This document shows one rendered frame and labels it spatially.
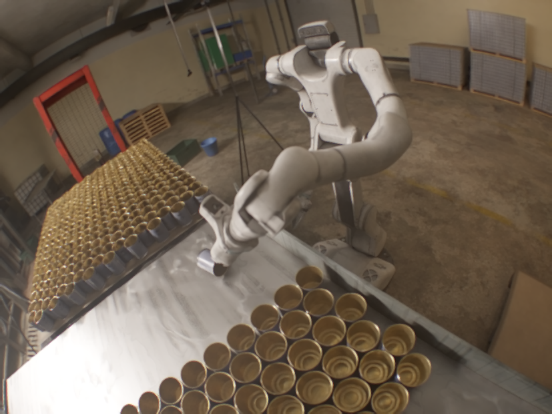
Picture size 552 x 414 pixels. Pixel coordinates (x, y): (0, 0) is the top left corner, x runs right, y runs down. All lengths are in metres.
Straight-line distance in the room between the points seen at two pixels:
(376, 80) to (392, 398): 0.76
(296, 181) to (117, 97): 9.65
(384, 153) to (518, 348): 1.68
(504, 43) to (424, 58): 2.20
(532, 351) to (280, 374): 1.71
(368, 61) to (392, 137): 0.29
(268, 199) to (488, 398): 0.63
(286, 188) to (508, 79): 6.53
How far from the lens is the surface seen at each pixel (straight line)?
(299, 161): 0.36
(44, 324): 1.26
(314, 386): 0.58
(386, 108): 0.63
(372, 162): 0.47
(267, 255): 0.78
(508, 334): 1.92
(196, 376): 0.67
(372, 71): 0.73
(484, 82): 6.75
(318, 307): 0.64
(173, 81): 10.32
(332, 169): 0.41
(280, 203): 0.34
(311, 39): 0.97
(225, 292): 0.75
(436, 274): 2.06
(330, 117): 0.98
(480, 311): 2.03
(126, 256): 1.07
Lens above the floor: 1.65
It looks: 38 degrees down
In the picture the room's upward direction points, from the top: 18 degrees counter-clockwise
